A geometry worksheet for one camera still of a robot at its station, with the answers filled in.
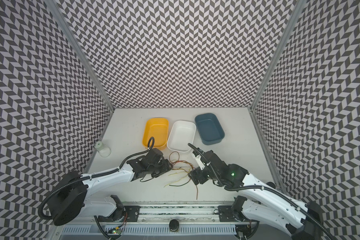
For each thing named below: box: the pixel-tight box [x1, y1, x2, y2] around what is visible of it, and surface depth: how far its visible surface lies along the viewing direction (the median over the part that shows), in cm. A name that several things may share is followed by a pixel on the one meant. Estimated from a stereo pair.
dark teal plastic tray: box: [194, 113, 225, 146], surface depth 107 cm
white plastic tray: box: [167, 120, 197, 153], surface depth 101 cm
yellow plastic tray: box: [142, 118, 169, 148], surface depth 105 cm
